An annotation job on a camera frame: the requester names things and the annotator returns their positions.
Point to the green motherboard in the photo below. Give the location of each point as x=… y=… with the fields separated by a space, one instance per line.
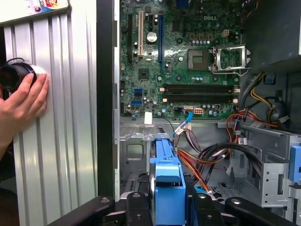
x=178 y=68

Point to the metal socket cover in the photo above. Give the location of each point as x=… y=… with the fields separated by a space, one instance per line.
x=218 y=48

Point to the black RAM slot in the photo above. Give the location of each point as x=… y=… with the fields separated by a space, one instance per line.
x=200 y=99
x=200 y=89
x=200 y=85
x=200 y=95

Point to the white paper tag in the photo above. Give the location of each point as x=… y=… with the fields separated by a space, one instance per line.
x=148 y=117

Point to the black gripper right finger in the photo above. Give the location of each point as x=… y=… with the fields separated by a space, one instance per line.
x=235 y=212

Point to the blue plastic drive bracket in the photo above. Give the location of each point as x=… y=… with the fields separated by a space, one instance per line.
x=296 y=164

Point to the person right hand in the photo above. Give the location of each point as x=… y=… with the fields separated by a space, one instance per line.
x=23 y=110

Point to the round silver coin battery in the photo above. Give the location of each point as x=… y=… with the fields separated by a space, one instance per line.
x=152 y=37

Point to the round grey case speaker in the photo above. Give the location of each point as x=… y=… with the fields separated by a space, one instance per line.
x=279 y=113

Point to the hard disk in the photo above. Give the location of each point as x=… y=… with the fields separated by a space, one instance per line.
x=168 y=204

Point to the black expansion slot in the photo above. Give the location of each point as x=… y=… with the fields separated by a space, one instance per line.
x=130 y=40

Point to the CPU socket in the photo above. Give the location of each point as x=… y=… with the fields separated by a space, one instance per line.
x=198 y=60

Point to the silver drive cage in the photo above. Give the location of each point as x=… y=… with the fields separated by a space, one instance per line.
x=270 y=174

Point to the white expansion slot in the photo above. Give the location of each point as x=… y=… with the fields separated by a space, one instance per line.
x=140 y=33

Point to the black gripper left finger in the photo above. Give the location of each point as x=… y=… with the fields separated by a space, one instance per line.
x=98 y=209

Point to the silver power supply unit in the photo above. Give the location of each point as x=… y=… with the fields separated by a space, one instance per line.
x=270 y=28

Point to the black open PC case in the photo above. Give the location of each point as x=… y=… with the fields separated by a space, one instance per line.
x=104 y=94

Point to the blue expansion slot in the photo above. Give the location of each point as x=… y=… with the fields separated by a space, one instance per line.
x=161 y=40

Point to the silver disk bay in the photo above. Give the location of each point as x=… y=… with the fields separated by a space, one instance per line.
x=134 y=150

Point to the white colourful printed box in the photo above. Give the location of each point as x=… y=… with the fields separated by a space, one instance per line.
x=35 y=9

